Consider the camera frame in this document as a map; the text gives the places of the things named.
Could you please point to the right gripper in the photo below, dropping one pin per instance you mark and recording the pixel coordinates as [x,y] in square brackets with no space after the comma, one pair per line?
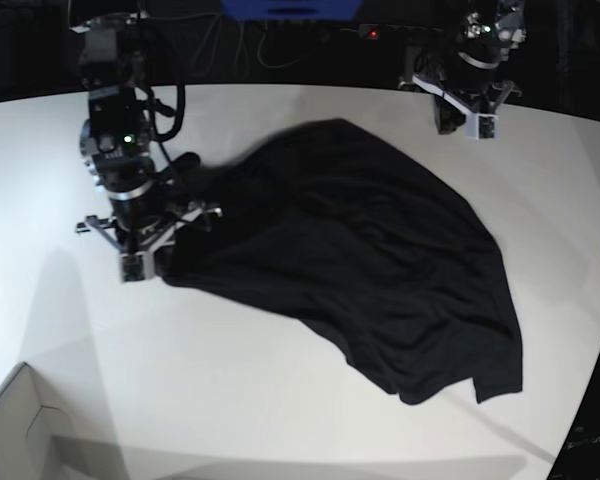
[139,225]

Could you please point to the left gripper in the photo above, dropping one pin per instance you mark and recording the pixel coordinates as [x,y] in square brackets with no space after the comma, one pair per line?
[457,88]

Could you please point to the black t-shirt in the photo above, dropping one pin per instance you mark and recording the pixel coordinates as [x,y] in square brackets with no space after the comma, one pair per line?
[330,225]

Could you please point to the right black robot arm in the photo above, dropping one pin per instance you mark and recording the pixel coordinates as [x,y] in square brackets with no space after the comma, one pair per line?
[136,99]

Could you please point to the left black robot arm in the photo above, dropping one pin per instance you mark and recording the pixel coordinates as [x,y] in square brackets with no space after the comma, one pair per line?
[487,31]

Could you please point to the black power strip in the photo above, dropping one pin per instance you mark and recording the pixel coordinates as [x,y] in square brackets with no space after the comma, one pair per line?
[407,33]

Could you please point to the blue plastic bin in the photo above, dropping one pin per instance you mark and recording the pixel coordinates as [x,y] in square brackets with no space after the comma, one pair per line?
[336,10]

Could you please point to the white cardboard box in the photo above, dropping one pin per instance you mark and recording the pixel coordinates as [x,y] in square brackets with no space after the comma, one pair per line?
[37,441]

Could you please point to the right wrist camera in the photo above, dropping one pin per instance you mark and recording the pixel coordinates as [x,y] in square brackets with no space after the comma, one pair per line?
[137,267]

